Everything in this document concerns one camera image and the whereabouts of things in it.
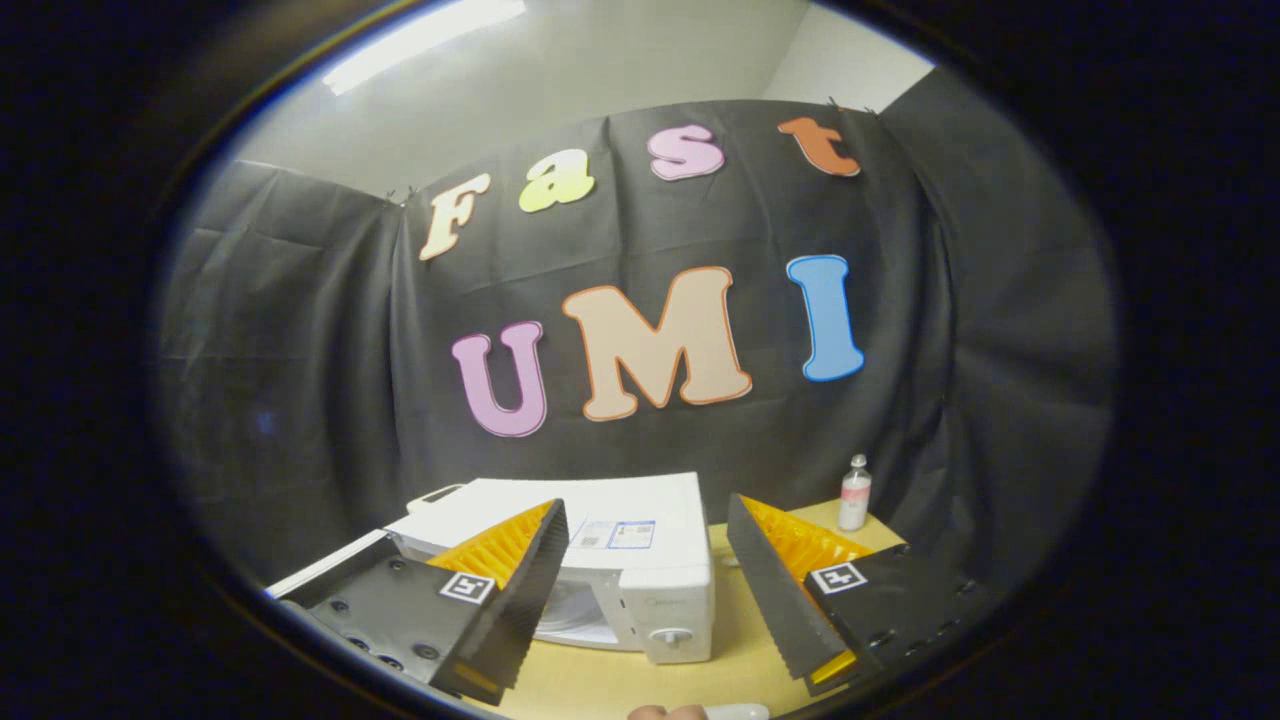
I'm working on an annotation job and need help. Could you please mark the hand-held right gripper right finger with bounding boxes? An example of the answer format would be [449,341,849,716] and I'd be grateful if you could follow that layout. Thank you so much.
[727,493,1006,698]

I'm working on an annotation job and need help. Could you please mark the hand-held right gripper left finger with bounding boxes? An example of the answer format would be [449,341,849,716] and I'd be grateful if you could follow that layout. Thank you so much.
[278,498,571,706]

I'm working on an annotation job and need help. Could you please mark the white microwave oven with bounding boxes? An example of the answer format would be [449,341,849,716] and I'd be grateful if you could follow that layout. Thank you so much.
[265,472,717,665]

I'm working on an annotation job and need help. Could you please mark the glass turntable plate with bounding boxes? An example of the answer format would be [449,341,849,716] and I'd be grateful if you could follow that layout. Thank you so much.
[538,578,622,643]

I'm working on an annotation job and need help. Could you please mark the small bottle with pink label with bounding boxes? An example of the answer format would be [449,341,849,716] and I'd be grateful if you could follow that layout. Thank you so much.
[838,454,874,533]

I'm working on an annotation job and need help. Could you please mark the black backdrop cloth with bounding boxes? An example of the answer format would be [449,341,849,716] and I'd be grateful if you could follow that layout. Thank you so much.
[155,65,1119,591]

